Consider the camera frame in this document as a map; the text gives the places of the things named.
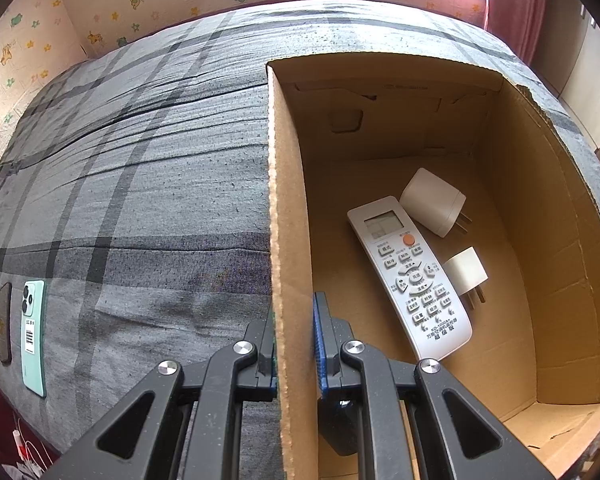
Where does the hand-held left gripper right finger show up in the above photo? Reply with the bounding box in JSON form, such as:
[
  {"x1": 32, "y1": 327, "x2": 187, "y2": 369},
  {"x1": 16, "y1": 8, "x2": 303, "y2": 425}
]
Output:
[{"x1": 312, "y1": 290, "x2": 556, "y2": 480}]

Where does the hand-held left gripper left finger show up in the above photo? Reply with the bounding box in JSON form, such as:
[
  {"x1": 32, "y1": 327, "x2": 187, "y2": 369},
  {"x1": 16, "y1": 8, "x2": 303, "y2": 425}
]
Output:
[{"x1": 42, "y1": 309, "x2": 280, "y2": 480}]

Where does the white remote control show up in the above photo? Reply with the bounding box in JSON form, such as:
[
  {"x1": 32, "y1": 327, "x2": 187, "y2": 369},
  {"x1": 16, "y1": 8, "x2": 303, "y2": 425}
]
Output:
[{"x1": 347, "y1": 196, "x2": 473, "y2": 361}]

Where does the small white charger plug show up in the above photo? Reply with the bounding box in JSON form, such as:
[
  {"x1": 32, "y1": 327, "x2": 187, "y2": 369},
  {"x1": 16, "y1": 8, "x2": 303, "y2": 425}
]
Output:
[{"x1": 441, "y1": 246, "x2": 489, "y2": 312}]

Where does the brown cardboard box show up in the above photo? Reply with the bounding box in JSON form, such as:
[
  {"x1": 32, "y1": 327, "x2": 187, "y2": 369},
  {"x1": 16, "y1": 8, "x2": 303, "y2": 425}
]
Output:
[{"x1": 266, "y1": 51, "x2": 600, "y2": 480}]

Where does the large white charger plug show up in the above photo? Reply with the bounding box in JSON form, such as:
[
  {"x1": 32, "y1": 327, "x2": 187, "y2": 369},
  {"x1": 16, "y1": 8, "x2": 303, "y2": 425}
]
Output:
[{"x1": 399, "y1": 167, "x2": 473, "y2": 239}]

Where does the grey plaid bed sheet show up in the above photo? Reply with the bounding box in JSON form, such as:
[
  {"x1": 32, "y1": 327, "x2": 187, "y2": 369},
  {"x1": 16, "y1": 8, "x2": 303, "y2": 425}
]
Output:
[{"x1": 0, "y1": 0, "x2": 600, "y2": 480}]

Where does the mint green smartphone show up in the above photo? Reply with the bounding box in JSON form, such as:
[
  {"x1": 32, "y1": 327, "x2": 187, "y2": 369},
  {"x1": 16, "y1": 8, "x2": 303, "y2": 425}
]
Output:
[{"x1": 21, "y1": 280, "x2": 47, "y2": 399}]

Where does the black smartphone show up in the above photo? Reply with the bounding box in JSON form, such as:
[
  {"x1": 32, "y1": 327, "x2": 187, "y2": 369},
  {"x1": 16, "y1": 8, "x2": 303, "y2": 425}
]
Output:
[{"x1": 0, "y1": 282, "x2": 13, "y2": 364}]

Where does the beige wardrobe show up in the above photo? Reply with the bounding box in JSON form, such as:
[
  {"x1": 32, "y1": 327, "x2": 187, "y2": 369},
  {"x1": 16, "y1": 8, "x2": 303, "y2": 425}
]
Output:
[{"x1": 530, "y1": 0, "x2": 600, "y2": 186}]

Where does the red curtain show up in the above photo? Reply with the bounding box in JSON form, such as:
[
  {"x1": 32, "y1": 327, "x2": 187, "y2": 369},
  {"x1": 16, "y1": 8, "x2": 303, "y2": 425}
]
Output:
[{"x1": 485, "y1": 0, "x2": 553, "y2": 66}]

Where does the white cable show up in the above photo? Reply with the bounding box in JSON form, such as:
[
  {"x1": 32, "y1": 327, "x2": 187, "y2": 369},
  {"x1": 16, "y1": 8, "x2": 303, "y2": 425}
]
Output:
[{"x1": 10, "y1": 427, "x2": 51, "y2": 477}]

